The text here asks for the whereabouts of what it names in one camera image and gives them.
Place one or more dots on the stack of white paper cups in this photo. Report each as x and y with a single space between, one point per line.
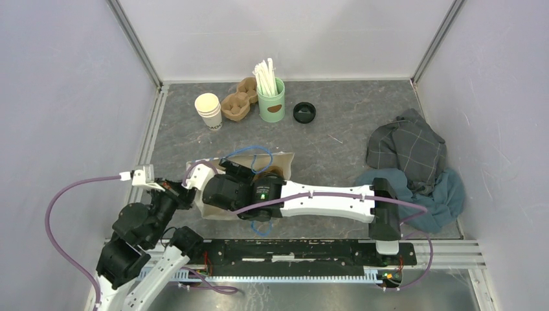
209 108

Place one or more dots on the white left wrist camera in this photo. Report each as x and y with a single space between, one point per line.
142 177

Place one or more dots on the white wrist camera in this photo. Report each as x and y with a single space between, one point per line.
142 177
198 175

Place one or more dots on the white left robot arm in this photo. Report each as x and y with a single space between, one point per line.
138 229

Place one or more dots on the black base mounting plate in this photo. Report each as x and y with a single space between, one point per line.
296 258

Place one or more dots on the green straw holder cup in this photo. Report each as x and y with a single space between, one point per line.
272 109

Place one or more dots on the aluminium frame rail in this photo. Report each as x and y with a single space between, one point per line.
430 254

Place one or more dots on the black spare cup lid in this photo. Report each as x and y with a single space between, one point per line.
304 112

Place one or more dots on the teal blue cloth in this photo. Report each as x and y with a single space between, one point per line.
444 204

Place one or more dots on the checkered paper takeout bag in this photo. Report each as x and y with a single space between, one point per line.
259 158

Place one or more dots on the white paper-wrapped straws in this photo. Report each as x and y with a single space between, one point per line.
264 73

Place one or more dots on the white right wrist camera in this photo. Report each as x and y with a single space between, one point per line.
198 175

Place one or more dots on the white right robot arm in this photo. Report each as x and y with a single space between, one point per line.
237 191

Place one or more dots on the brown cardboard cup carrier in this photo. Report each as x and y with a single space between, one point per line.
236 106

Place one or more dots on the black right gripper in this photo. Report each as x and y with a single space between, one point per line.
244 173

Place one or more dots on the grey checked cloth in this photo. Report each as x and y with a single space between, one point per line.
410 145

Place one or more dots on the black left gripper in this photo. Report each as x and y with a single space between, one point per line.
184 196

